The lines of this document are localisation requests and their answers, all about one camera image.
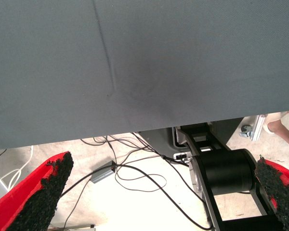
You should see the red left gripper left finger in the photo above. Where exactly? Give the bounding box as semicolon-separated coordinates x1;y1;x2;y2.
0;151;74;231

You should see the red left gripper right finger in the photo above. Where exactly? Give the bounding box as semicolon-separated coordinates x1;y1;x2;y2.
254;154;289;231

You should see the silver metal bar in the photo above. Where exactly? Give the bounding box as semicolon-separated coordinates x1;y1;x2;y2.
49;224;96;231

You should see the person's bare leg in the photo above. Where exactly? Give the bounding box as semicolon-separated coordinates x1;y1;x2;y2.
267;119;289;161

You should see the white shoe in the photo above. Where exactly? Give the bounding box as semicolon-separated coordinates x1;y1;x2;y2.
263;120;275;135

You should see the aluminium profile bar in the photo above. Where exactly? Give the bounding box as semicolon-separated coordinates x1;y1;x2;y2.
249;115;268;142

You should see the grey caster wheel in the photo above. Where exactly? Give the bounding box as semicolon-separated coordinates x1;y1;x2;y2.
239;124;253;138

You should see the grey adapter box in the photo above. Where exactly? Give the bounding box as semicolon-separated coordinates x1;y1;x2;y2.
90;161;117;184

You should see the white connector plug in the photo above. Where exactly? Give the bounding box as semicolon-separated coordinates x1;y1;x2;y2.
173;152;192;162

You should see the dark grey base housing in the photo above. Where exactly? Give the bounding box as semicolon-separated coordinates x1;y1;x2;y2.
138;117;240;159

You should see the dark grey table cloth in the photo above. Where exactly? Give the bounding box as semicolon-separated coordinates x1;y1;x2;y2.
0;0;289;151

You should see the white cable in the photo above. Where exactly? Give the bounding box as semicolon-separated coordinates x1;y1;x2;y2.
0;145;34;180
7;168;24;191

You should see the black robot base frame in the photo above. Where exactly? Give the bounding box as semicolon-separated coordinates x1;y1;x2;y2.
180;122;287;231

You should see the thick black floor cable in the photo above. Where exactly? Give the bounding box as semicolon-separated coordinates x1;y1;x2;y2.
62;164;212;231

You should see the thin black looped cable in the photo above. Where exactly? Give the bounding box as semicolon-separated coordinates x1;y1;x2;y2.
115;166;167;193

